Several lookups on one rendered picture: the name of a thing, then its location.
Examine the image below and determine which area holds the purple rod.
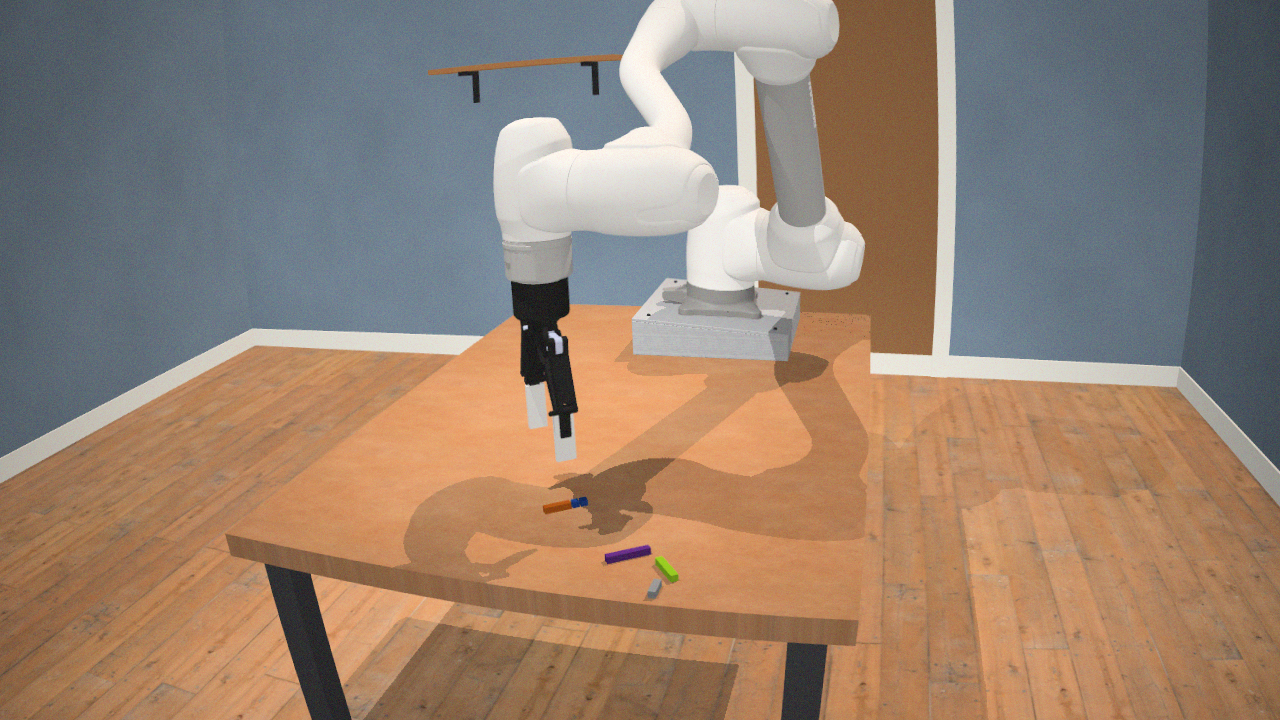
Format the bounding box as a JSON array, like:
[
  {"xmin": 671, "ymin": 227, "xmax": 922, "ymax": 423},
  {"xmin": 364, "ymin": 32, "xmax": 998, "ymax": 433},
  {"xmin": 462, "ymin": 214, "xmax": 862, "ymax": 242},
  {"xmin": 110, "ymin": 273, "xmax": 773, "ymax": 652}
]
[{"xmin": 605, "ymin": 544, "xmax": 652, "ymax": 564}]

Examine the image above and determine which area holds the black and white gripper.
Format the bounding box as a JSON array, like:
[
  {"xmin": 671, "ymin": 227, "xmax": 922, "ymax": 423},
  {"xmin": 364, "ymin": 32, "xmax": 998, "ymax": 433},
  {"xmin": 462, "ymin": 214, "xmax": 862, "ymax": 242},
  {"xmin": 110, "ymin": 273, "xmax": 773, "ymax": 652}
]
[{"xmin": 511, "ymin": 277, "xmax": 579, "ymax": 462}]

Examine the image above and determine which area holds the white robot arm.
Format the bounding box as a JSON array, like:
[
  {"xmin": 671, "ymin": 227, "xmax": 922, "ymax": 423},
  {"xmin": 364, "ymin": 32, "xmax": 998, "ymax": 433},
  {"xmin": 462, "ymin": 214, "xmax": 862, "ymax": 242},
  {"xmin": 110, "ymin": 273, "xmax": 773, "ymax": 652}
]
[{"xmin": 493, "ymin": 0, "xmax": 865, "ymax": 319}]

